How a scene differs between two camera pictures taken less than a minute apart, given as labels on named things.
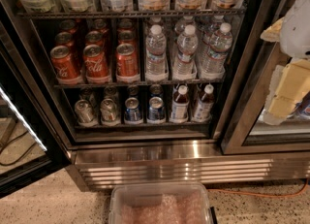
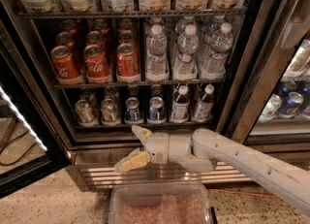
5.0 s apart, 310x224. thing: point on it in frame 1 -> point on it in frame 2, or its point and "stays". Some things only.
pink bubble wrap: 173,208 stays
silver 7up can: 108,112 stays
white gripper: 296,30 -> 159,149
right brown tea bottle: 205,106 stays
